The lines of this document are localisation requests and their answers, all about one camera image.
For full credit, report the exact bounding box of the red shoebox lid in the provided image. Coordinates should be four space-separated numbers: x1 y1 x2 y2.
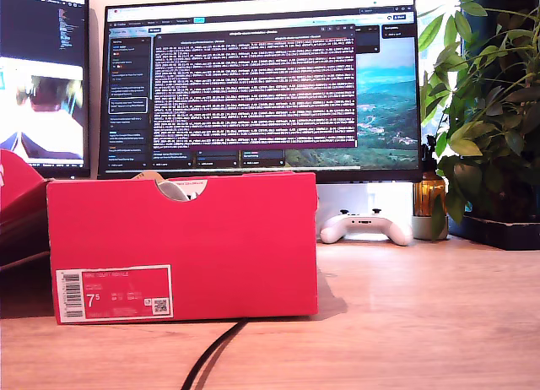
0 149 56 267

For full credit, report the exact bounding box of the red cardboard shoebox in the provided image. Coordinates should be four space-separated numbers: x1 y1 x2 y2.
46 170 320 324

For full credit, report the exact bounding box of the wide black computer monitor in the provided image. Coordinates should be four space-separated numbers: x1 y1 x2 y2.
97 0 424 183

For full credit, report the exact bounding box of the white game controller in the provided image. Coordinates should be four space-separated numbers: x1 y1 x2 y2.
319 208 413 246

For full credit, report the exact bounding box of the amber glass pump bottle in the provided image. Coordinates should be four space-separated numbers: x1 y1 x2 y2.
413 134 448 217

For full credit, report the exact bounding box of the small pale pot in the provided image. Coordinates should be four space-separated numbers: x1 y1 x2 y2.
412 214 451 241

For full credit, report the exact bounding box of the green leafy potted plant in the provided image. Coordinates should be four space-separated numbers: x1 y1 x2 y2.
417 0 540 239

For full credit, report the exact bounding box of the dark plant tray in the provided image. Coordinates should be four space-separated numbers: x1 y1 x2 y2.
447 212 540 251

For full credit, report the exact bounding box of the narrow black computer monitor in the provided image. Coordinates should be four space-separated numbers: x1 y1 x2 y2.
0 0 92 178

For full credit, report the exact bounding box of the thin black cable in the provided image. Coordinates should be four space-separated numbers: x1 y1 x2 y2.
192 318 250 390
181 318 242 390

